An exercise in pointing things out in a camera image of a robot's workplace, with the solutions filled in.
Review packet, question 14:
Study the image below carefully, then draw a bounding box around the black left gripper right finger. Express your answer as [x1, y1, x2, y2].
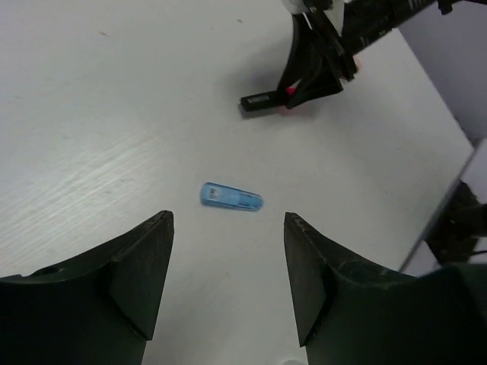
[284, 213, 486, 364]

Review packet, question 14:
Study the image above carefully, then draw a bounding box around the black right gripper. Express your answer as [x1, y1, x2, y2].
[277, 1, 433, 109]

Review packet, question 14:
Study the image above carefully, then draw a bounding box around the pink cap black highlighter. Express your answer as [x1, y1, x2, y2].
[239, 87, 296, 117]

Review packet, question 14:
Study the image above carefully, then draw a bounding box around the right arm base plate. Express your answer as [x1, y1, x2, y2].
[425, 182, 486, 265]

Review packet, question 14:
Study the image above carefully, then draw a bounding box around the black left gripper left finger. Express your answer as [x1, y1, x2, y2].
[1, 211, 174, 364]

